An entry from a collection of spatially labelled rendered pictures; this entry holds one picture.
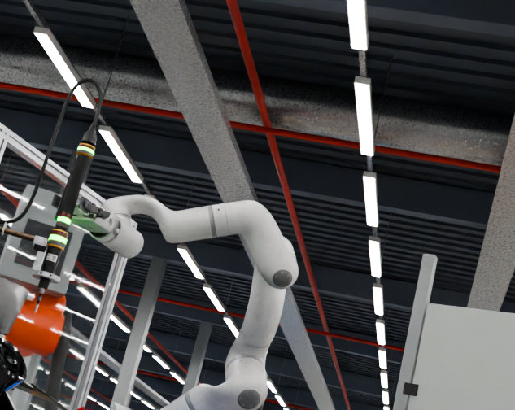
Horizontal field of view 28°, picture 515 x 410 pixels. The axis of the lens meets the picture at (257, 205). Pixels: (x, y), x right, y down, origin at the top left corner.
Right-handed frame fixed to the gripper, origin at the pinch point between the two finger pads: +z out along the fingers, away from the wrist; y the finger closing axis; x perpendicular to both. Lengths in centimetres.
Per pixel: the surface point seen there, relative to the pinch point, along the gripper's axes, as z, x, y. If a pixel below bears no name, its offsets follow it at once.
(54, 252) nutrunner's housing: 1.5, -14.1, -1.4
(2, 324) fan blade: 2.6, -34.1, 6.3
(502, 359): -179, 16, -73
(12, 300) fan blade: -3.3, -26.7, 10.7
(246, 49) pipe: -519, 344, 284
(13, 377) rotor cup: 11.3, -47.4, -9.1
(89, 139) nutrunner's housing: 1.6, 17.1, -1.2
